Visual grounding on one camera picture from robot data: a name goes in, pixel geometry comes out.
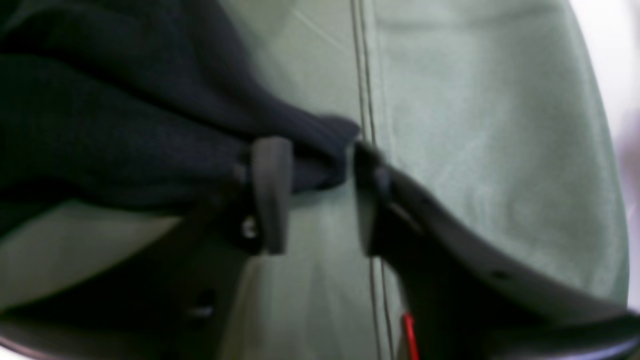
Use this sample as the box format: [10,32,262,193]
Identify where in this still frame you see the green table cloth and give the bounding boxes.
[1,0,630,360]

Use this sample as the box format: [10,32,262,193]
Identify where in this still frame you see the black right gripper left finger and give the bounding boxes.
[1,137,294,360]

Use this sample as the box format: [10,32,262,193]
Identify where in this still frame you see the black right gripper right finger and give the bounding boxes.
[353,141,640,360]

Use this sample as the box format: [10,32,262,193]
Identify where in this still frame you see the black t-shirt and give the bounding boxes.
[1,0,359,235]

